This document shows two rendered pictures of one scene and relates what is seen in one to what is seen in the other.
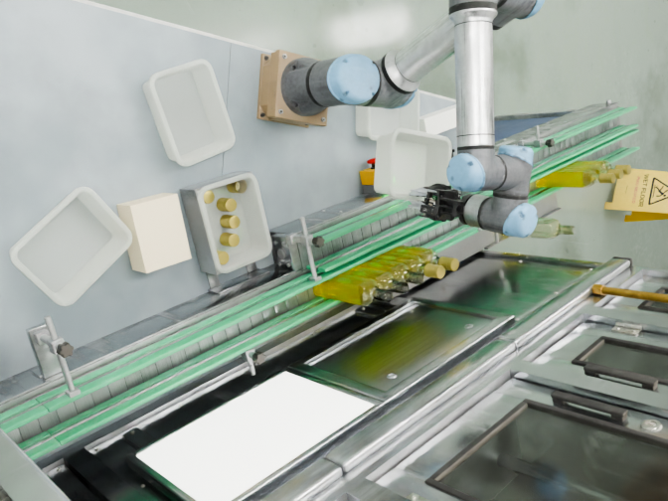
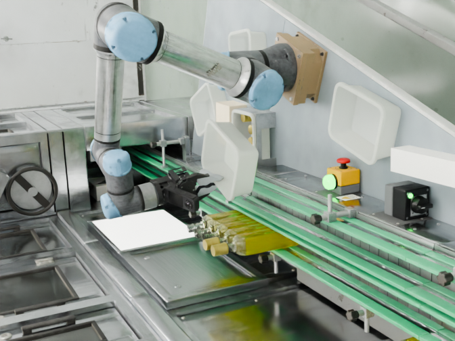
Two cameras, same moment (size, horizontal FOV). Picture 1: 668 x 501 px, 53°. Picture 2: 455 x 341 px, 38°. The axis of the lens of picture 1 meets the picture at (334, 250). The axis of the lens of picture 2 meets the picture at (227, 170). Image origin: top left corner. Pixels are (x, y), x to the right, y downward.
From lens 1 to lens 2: 2.96 m
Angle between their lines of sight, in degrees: 98
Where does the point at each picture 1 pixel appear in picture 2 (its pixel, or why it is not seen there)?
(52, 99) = (222, 34)
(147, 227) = (219, 117)
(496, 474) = (36, 279)
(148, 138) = not seen: hidden behind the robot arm
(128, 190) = not seen: hidden behind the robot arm
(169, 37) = (260, 9)
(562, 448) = (26, 296)
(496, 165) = (96, 153)
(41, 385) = (178, 160)
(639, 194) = not seen: outside the picture
